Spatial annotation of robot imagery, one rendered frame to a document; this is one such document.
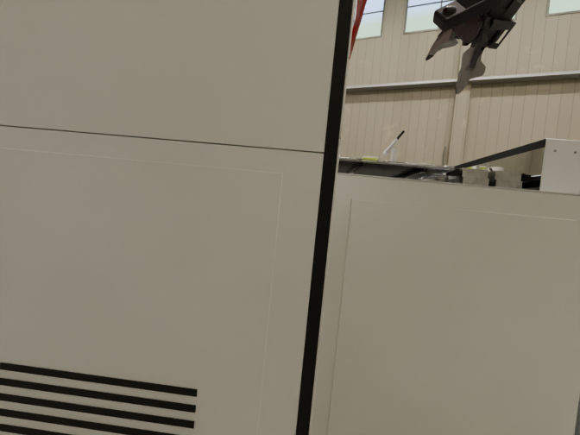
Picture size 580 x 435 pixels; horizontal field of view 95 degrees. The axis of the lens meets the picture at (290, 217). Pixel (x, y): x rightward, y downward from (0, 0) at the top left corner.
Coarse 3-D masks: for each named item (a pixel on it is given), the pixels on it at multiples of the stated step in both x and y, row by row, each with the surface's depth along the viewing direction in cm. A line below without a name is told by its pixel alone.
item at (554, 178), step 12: (552, 144) 66; (564, 144) 66; (576, 144) 66; (552, 156) 66; (564, 156) 66; (576, 156) 66; (552, 168) 66; (564, 168) 66; (576, 168) 66; (552, 180) 66; (564, 180) 66; (576, 180) 66; (576, 192) 66
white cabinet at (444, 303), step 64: (384, 192) 63; (448, 192) 62; (512, 192) 61; (384, 256) 63; (448, 256) 62; (512, 256) 61; (576, 256) 61; (384, 320) 63; (448, 320) 62; (512, 320) 61; (576, 320) 61; (320, 384) 65; (384, 384) 64; (448, 384) 63; (512, 384) 62; (576, 384) 61
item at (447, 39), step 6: (450, 30) 61; (438, 36) 64; (444, 36) 63; (450, 36) 61; (438, 42) 64; (444, 42) 63; (450, 42) 63; (456, 42) 66; (432, 48) 66; (438, 48) 65; (432, 54) 68
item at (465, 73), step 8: (472, 48) 57; (464, 56) 58; (480, 56) 58; (464, 64) 59; (480, 64) 59; (464, 72) 59; (472, 72) 59; (480, 72) 60; (464, 80) 60; (456, 88) 62
